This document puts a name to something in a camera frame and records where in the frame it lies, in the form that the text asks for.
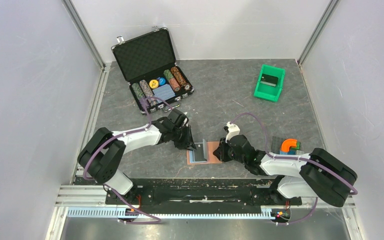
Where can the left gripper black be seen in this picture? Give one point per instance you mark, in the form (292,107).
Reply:
(188,142)

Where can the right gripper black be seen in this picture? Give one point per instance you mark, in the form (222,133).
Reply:
(220,151)

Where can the tan leather card holder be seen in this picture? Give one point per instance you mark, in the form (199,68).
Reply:
(203,154)

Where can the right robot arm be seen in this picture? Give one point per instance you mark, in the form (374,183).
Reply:
(314,175)

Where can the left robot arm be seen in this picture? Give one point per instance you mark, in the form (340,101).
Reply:
(102,154)

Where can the blue playing card deck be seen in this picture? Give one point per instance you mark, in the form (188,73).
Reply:
(164,92)

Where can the black card in bin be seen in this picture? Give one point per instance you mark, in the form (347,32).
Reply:
(269,80)

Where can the green red chip row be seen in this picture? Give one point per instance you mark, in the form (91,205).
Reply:
(171,80)

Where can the purple poker chip row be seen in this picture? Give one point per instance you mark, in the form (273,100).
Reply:
(148,93)

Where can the blue dealer button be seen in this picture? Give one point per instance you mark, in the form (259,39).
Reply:
(161,81)

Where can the orange brown chip row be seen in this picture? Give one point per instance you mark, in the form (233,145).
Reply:
(179,78)

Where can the yellow dealer button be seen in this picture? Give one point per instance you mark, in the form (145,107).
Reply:
(154,83)

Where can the green poker chip row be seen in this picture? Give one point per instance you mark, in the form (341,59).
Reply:
(138,92)

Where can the colourful toy block set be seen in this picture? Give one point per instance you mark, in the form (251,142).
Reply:
(286,146)

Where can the green plastic bin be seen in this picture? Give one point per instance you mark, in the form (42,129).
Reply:
(267,92)

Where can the black poker chip case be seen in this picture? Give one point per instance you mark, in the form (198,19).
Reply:
(145,57)

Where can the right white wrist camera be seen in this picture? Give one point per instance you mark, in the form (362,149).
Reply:
(231,130)

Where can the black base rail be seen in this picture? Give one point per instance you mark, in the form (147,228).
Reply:
(207,196)

